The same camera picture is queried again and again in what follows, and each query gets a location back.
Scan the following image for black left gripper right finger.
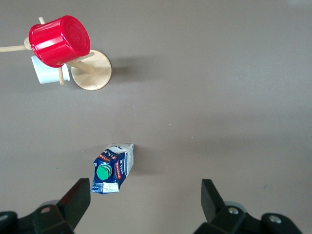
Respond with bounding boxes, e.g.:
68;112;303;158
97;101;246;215
194;179;264;234

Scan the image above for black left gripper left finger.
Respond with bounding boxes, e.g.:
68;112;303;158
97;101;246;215
32;177;91;234

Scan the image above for blue white milk carton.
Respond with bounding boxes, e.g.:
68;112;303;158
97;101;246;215
90;142;135;195

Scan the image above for white plastic cup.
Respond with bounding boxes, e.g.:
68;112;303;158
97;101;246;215
31;55;71;85

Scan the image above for red plastic cup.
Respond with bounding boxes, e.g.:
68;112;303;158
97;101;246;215
28;15;91;68

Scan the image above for wooden mug tree stand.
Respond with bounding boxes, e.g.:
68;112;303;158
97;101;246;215
0;17;113;91

